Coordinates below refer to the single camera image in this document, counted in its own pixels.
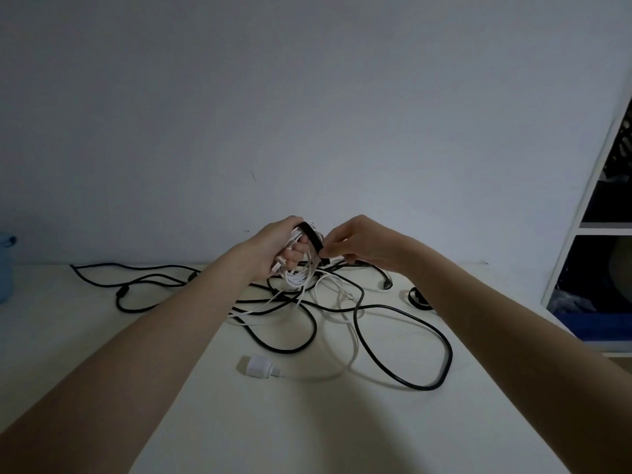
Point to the person's right forearm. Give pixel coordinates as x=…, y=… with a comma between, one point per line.
x=508, y=350

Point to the person's left hand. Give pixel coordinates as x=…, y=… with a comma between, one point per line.
x=264, y=251

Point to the person's right fingers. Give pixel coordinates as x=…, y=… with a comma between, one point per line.
x=333, y=244

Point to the white shelf unit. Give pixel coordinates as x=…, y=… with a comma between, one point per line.
x=575, y=231

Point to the blue plastic container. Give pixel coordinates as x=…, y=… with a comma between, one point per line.
x=5, y=269

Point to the person's left thumb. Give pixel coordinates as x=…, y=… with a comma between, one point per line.
x=289, y=223

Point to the person's right hand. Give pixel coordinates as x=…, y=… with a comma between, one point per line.
x=368, y=241

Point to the person's left forearm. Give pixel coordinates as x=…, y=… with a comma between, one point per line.
x=143, y=350

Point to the blue storage box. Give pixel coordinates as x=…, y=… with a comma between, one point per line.
x=600, y=325

